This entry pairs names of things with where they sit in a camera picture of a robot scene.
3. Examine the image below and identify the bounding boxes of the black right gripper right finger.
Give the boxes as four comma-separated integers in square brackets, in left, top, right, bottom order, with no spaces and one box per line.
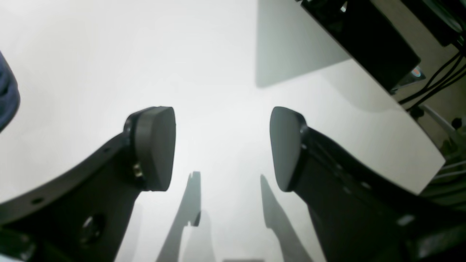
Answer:
[269,107,465,262]

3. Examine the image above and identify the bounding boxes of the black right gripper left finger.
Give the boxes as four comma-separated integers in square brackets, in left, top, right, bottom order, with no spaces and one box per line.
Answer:
[0,106,176,262]

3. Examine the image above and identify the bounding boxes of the blue t-shirt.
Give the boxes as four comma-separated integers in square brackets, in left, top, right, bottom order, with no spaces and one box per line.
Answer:
[0,53,20,131]

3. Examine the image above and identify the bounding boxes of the black box on table edge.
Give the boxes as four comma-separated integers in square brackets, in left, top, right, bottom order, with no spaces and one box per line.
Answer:
[301,0,420,91]

